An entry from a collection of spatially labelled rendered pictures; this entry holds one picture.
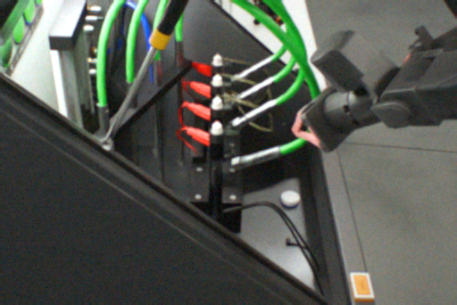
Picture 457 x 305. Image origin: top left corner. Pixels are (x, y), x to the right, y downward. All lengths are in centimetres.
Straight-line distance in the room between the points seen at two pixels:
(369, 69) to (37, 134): 39
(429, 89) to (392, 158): 224
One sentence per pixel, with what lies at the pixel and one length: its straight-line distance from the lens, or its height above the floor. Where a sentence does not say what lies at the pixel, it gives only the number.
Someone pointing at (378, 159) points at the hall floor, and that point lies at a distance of 293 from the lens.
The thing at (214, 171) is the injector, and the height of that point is 102.
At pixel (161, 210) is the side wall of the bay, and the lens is 78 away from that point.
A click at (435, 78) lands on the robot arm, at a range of 72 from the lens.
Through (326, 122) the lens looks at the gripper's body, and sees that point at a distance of 88.
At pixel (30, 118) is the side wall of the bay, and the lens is 72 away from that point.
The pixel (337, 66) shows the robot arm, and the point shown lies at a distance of 79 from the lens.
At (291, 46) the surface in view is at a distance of 89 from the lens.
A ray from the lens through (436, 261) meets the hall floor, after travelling 254.
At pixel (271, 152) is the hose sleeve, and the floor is 116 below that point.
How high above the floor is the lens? 178
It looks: 36 degrees down
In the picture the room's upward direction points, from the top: straight up
